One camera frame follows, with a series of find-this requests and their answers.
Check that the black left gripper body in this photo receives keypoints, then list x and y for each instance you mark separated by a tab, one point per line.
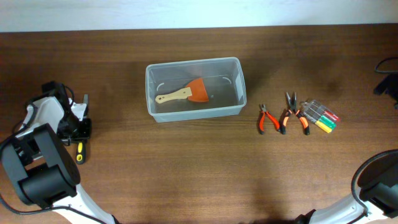
77	130

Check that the metal file black yellow handle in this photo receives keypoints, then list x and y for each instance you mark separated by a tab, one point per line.
81	149

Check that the orange scraper wooden handle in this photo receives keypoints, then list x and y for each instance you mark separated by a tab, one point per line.
194	91

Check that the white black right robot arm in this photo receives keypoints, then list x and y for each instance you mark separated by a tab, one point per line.
373	195

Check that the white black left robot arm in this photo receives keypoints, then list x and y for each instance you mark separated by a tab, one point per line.
41	158

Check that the clear plastic container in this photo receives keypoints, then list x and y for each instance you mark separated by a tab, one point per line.
224	83

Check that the red screwdriver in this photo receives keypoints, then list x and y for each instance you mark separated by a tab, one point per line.
323	110

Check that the green screwdriver upper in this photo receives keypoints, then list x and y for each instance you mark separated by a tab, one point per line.
314	109

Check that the green screwdriver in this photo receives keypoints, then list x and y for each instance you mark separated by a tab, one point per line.
322	121
314	109

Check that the green screwdriver lower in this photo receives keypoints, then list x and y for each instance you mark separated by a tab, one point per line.
322	121

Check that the yellow screwdriver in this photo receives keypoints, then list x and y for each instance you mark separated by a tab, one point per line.
321	121

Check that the clear screwdriver set case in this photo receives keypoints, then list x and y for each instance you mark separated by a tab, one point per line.
306	105

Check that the orange black needle nose pliers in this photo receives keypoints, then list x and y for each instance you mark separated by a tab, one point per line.
292	109

